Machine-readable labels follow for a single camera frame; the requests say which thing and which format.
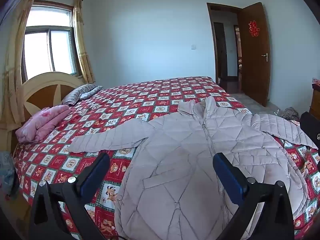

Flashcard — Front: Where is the pale pink puffer jacket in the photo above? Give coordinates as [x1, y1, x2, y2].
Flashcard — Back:
[69, 97, 318, 239]

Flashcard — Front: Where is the brown wooden dresser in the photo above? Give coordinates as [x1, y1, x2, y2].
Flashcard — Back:
[309, 83, 320, 120]

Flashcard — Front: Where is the grey cloth pile on floor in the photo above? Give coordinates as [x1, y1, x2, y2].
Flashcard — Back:
[280, 107, 300, 121]

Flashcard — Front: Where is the red checkered bed quilt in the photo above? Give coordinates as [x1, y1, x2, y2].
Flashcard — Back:
[13, 77, 319, 239]

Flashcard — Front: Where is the pink folded blanket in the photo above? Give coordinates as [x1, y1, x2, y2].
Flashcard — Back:
[15, 105, 71, 144]

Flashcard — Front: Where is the brown wooden door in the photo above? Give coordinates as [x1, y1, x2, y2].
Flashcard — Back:
[238, 2, 271, 107]

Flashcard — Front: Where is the grey striped pillow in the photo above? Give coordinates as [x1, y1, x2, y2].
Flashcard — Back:
[61, 84, 103, 106]

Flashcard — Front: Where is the cream wooden headboard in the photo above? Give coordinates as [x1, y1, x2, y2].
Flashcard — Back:
[0, 71, 85, 153]

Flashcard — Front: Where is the red double happiness sticker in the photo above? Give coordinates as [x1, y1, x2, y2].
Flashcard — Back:
[248, 21, 260, 37]

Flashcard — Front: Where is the yellow curtain right of window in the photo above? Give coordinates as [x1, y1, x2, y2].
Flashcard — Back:
[72, 0, 95, 83]

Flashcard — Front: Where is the yellow curtain of window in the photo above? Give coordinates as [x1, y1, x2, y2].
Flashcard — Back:
[72, 0, 95, 83]
[1, 0, 34, 131]

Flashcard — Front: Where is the yellow curtain left of window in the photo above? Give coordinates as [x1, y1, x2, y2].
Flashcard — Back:
[1, 0, 34, 131]

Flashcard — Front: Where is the window with grey frame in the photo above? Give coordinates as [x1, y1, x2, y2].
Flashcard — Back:
[21, 0, 81, 82]

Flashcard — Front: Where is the dark brown door frame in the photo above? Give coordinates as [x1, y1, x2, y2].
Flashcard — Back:
[207, 3, 242, 94]

